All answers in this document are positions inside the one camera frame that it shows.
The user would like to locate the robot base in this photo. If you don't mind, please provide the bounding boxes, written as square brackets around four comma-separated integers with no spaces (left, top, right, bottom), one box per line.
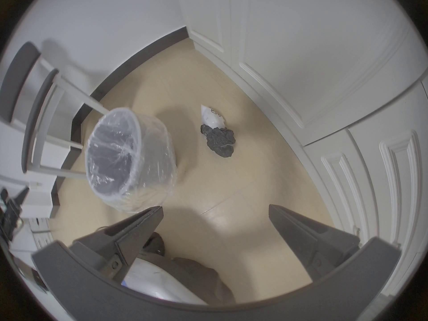
[122,233,235,305]

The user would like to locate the grey and white chair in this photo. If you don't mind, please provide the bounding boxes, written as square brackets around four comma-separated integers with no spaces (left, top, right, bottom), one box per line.
[0,41,111,188]

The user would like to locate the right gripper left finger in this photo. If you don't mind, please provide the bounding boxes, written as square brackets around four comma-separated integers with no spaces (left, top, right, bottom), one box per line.
[72,206,165,284]

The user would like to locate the clear plastic bag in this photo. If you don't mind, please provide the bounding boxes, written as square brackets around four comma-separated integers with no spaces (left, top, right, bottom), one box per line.
[85,107,178,213]

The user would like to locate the white trash bin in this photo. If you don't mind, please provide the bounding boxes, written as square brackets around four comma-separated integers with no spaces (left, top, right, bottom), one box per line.
[86,108,177,212]

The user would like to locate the white wardrobe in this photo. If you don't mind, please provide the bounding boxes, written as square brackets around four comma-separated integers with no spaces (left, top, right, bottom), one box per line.
[174,0,428,300]

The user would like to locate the white bedside table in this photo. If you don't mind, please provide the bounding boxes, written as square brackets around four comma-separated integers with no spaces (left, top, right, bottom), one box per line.
[20,213,56,257]

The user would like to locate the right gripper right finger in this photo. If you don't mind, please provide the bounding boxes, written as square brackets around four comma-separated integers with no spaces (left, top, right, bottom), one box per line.
[269,204,362,283]

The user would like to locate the white printed wrapper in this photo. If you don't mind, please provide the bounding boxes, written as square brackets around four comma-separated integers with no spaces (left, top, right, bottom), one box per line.
[200,104,226,130]

